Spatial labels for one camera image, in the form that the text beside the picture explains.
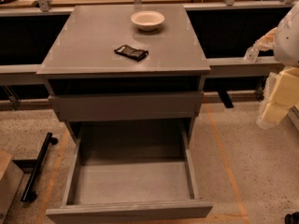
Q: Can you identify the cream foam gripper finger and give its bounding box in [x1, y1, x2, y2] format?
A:
[256, 66, 299, 129]

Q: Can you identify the grey drawer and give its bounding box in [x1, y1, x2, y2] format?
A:
[49, 91, 203, 121]
[47, 119, 212, 224]

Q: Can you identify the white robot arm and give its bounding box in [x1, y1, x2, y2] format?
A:
[253, 2, 299, 129]

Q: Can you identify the grey drawer cabinet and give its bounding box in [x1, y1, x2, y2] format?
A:
[37, 5, 210, 137]

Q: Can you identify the grey top drawer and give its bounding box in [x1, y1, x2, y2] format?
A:
[49, 91, 203, 121]

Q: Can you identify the white bowl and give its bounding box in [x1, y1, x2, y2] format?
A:
[131, 10, 164, 32]

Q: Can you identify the black snack packet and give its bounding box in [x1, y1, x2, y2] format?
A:
[114, 45, 149, 62]

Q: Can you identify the black metal bar stand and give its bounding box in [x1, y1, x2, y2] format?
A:
[21, 133, 58, 203]

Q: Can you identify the cardboard box left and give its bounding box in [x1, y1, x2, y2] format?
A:
[0, 150, 23, 224]

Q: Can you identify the grey metal rail shelf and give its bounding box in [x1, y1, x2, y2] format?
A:
[0, 1, 292, 86]

